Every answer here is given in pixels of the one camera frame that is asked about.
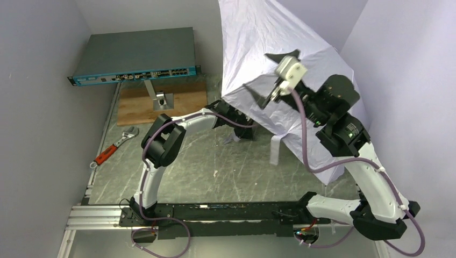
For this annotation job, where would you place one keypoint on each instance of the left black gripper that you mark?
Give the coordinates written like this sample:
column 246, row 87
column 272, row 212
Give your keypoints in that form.
column 239, row 121

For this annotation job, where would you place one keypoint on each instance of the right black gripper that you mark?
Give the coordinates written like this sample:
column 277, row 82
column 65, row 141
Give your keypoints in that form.
column 277, row 85

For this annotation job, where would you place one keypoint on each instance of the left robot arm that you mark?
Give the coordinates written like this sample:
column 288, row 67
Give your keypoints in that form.
column 163, row 141

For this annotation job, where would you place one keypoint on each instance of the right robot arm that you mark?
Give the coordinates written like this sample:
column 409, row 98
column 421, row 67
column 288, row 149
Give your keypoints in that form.
column 381, row 211

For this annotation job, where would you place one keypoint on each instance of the wooden board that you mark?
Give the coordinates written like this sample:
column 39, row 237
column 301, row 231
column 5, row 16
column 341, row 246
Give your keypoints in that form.
column 136, row 106

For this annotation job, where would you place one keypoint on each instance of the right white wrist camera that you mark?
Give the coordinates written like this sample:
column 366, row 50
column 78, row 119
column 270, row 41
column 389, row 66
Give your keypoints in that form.
column 290, row 71

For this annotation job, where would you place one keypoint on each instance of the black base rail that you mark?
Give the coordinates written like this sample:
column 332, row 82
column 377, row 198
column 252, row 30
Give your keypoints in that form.
column 172, row 220

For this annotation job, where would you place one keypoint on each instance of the metal stand bracket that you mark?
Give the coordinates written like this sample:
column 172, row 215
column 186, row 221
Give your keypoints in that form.
column 161, row 100

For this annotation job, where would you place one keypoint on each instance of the red handled adjustable wrench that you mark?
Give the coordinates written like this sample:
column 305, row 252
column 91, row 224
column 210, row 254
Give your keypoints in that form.
column 130, row 133

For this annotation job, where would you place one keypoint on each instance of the grey network switch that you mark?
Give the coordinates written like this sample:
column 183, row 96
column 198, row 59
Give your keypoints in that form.
column 136, row 56

